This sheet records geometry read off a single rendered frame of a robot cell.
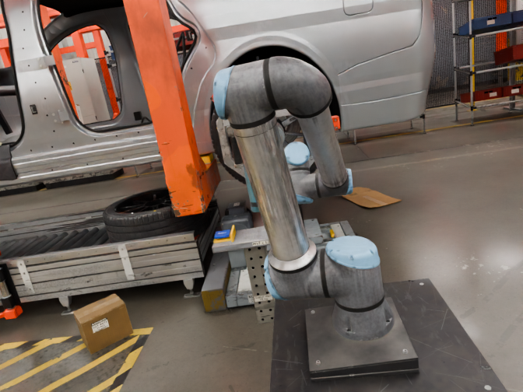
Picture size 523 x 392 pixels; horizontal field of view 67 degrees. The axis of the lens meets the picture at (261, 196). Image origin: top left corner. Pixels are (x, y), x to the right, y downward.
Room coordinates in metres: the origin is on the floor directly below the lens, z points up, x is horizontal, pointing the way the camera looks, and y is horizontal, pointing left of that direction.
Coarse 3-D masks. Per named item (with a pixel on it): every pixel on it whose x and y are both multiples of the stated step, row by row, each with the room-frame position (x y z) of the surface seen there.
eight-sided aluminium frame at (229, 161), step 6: (222, 120) 2.09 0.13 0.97; (222, 126) 2.09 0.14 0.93; (222, 132) 2.09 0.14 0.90; (222, 138) 2.10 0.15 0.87; (228, 138) 2.14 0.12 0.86; (222, 144) 2.09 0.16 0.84; (228, 144) 2.10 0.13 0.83; (222, 150) 2.09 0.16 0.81; (228, 150) 2.09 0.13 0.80; (228, 156) 2.09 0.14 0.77; (312, 156) 2.06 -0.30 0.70; (228, 162) 2.09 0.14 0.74; (312, 162) 2.06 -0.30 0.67; (234, 168) 2.09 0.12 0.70; (240, 168) 2.09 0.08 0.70; (240, 174) 2.09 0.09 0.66
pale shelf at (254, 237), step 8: (240, 232) 1.79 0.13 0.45; (248, 232) 1.78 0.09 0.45; (256, 232) 1.76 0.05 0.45; (264, 232) 1.74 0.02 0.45; (240, 240) 1.69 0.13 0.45; (248, 240) 1.67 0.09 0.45; (256, 240) 1.65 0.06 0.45; (264, 240) 1.65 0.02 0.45; (216, 248) 1.67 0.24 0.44; (224, 248) 1.66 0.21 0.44; (232, 248) 1.66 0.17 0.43; (240, 248) 1.66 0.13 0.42
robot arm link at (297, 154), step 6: (294, 144) 1.40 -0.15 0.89; (300, 144) 1.40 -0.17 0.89; (288, 150) 1.39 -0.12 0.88; (294, 150) 1.39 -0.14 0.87; (300, 150) 1.39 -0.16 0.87; (306, 150) 1.38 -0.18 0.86; (288, 156) 1.38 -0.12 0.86; (294, 156) 1.38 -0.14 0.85; (300, 156) 1.37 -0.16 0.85; (306, 156) 1.37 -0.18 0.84; (288, 162) 1.38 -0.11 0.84; (294, 162) 1.37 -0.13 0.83; (300, 162) 1.36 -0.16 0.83; (306, 162) 1.37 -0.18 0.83
